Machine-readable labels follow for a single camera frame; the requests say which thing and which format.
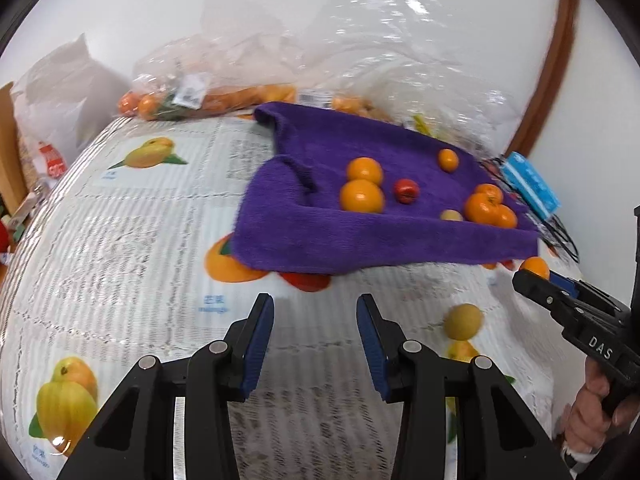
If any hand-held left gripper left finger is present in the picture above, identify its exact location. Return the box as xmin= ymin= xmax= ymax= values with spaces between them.
xmin=57 ymin=292 xmax=276 ymax=480

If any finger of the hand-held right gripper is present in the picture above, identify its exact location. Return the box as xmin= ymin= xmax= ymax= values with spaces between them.
xmin=512 ymin=269 xmax=587 ymax=334
xmin=548 ymin=272 xmax=629 ymax=319

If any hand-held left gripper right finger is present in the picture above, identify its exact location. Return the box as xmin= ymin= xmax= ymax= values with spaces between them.
xmin=356 ymin=293 xmax=576 ymax=480

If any yellow-green round fruit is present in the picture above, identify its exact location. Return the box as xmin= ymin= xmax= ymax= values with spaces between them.
xmin=444 ymin=303 xmax=484 ymax=340

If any large orange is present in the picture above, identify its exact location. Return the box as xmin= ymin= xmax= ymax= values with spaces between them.
xmin=347 ymin=157 xmax=384 ymax=185
xmin=340 ymin=179 xmax=386 ymax=213
xmin=464 ymin=193 xmax=503 ymax=225

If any small red fruit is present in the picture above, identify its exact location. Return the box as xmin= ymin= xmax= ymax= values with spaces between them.
xmin=393 ymin=178 xmax=420 ymax=204

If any person's right hand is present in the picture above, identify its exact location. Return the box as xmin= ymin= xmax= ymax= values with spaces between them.
xmin=564 ymin=359 xmax=638 ymax=455

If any blue tissue pack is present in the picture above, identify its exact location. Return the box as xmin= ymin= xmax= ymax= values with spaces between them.
xmin=501 ymin=151 xmax=562 ymax=221

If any purple towel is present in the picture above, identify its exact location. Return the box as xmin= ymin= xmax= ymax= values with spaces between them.
xmin=230 ymin=101 xmax=541 ymax=276

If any fruit-print tablecloth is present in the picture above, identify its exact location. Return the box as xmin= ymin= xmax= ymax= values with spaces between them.
xmin=0 ymin=110 xmax=566 ymax=480

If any red printed bag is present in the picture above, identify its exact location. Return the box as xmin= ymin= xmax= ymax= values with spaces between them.
xmin=32 ymin=141 xmax=69 ymax=177

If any clear bag of yellow fruit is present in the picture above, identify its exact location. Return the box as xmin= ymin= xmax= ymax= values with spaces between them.
xmin=295 ymin=0 xmax=511 ymax=156

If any clear bag of small oranges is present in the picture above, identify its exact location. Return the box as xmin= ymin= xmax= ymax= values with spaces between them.
xmin=117 ymin=35 xmax=216 ymax=122

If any cardboard box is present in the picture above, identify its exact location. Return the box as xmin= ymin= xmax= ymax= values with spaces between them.
xmin=0 ymin=82 xmax=31 ymax=221

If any white plastic bag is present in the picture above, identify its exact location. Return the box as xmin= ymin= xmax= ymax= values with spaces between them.
xmin=10 ymin=32 xmax=133 ymax=161

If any brown wooden door frame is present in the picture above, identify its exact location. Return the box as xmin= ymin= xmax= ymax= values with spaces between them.
xmin=502 ymin=0 xmax=581 ymax=161

